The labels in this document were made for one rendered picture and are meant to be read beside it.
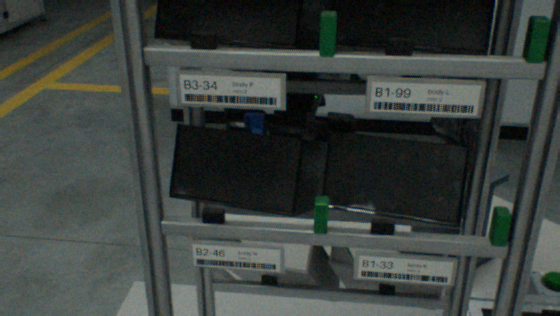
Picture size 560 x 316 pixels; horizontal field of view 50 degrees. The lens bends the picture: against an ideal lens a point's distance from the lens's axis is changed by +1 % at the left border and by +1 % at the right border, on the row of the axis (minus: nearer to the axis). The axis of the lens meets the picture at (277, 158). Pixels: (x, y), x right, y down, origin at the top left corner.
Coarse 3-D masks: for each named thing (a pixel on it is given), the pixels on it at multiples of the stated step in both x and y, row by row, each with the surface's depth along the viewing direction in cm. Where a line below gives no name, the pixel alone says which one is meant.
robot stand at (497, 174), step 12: (492, 168) 119; (468, 180) 114; (492, 180) 114; (504, 180) 117; (492, 192) 117; (420, 228) 122; (432, 228) 119; (444, 228) 117; (408, 252) 125; (480, 264) 123
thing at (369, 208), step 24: (336, 144) 57; (360, 144) 57; (384, 144) 56; (408, 144) 56; (432, 144) 55; (336, 168) 57; (360, 168) 57; (384, 168) 56; (408, 168) 56; (432, 168) 55; (456, 168) 54; (336, 192) 57; (360, 192) 57; (384, 192) 56; (408, 192) 56; (432, 192) 55; (456, 192) 54; (384, 216) 56; (408, 216) 56; (432, 216) 55; (456, 216) 54
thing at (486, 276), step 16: (304, 224) 138; (336, 224) 138; (352, 224) 138; (368, 224) 138; (544, 224) 138; (544, 240) 132; (288, 256) 126; (304, 256) 126; (544, 256) 127; (224, 272) 124; (480, 272) 121; (496, 272) 122; (448, 288) 117; (480, 288) 117; (496, 288) 117
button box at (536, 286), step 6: (534, 276) 104; (540, 276) 104; (534, 282) 103; (540, 282) 102; (528, 288) 105; (534, 288) 102; (540, 288) 101; (546, 288) 101; (534, 294) 102; (540, 294) 100; (546, 294) 100; (552, 294) 100; (558, 294) 100
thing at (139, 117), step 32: (128, 0) 45; (512, 0) 58; (128, 32) 47; (512, 32) 59; (128, 64) 48; (128, 96) 48; (544, 96) 44; (128, 128) 50; (480, 128) 64; (544, 128) 46; (480, 160) 66; (544, 160) 47; (160, 192) 54; (480, 192) 68; (544, 192) 48; (480, 224) 69; (512, 224) 51; (160, 256) 55; (512, 256) 51; (160, 288) 57; (512, 288) 52
